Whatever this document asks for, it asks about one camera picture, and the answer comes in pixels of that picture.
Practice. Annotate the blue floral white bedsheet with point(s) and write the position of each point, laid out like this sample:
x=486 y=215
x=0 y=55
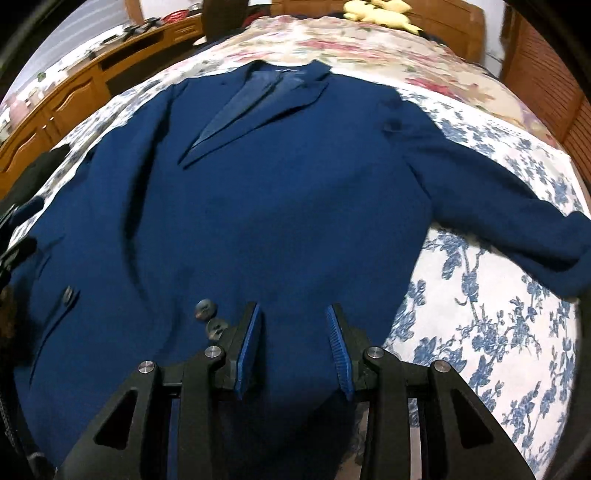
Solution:
x=512 y=339

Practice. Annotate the red floral beige blanket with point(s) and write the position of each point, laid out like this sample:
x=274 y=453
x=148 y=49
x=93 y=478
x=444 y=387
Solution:
x=374 y=53

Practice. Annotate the navy blue suit jacket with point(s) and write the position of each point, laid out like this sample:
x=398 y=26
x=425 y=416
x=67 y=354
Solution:
x=291 y=187

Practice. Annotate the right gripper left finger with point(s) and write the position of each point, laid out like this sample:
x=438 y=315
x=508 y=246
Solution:
x=176 y=420

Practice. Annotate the grey zebra window blind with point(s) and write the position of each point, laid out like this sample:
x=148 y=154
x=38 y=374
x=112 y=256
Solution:
x=88 y=21

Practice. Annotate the yellow plush toy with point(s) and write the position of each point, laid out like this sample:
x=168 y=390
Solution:
x=391 y=14

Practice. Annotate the dark wooden chair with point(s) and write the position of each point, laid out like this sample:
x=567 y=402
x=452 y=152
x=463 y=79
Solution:
x=220 y=17

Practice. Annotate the wooden bed headboard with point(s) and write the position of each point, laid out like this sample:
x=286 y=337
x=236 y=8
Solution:
x=461 y=25

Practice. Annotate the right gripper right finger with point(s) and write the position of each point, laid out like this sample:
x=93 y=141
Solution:
x=459 y=437

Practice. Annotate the folded black garment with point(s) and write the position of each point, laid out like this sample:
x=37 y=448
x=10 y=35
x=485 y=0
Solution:
x=34 y=177

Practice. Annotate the wooden louvered wardrobe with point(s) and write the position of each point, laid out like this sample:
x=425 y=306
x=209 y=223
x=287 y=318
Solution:
x=534 y=72

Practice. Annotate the red plastic basket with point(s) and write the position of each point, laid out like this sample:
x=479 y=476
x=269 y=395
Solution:
x=174 y=17

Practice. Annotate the long wooden desk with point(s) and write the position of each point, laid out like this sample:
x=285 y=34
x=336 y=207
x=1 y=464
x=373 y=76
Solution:
x=90 y=88

